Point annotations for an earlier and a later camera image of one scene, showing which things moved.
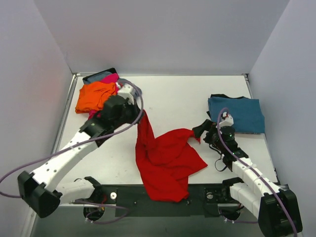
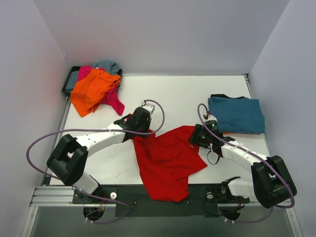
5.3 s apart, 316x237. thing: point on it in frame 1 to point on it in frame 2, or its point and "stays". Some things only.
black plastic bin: x=112 y=69 to x=65 y=93
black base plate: x=132 y=200 stays
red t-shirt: x=166 y=160 stays
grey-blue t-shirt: x=97 y=78 to x=110 y=66
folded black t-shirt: x=223 y=96 stays
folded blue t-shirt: x=247 y=116 stays
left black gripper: x=135 y=111 to x=144 y=129
